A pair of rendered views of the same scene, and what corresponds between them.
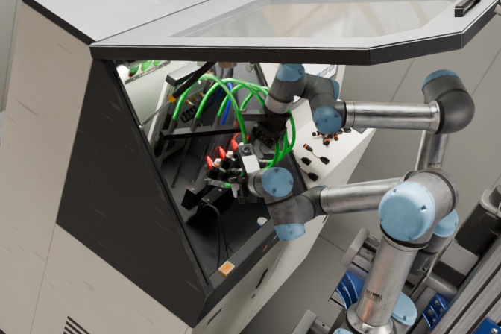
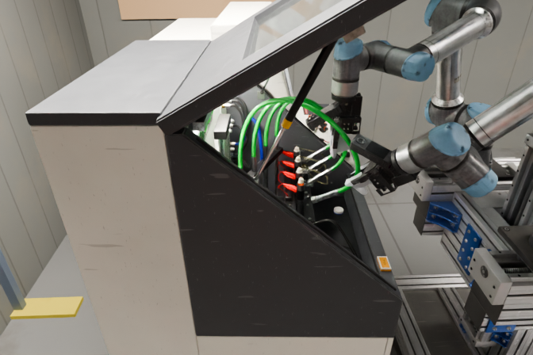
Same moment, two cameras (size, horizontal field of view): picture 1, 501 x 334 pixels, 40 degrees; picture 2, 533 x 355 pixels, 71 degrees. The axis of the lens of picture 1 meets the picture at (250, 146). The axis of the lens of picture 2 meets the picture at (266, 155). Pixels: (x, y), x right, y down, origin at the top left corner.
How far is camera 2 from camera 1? 1.19 m
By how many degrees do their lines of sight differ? 16
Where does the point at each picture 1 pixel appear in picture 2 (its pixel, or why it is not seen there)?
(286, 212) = (477, 164)
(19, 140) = (113, 284)
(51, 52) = (104, 164)
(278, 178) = (457, 134)
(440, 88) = (456, 2)
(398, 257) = not seen: outside the picture
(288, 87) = (357, 62)
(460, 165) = not seen: hidden behind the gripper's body
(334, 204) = (497, 131)
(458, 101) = not seen: outside the picture
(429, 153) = (453, 70)
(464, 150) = not seen: hidden behind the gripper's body
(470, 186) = (363, 126)
